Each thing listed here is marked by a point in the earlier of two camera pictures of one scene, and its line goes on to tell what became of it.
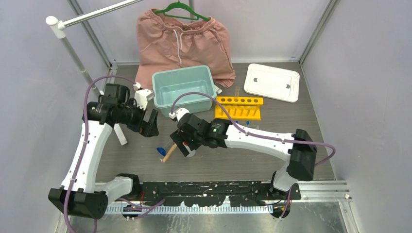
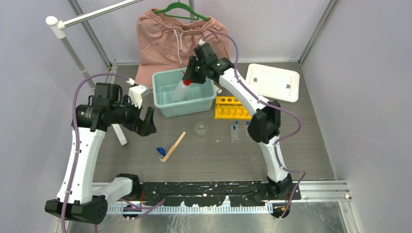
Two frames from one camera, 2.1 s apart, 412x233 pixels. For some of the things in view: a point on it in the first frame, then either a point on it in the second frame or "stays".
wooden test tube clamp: [169, 153] stays
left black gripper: [146, 128] stays
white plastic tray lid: [272, 82] stays
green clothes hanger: [180, 4] stays
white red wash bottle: [192, 153] → [182, 91]
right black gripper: [178, 136] → [189, 73]
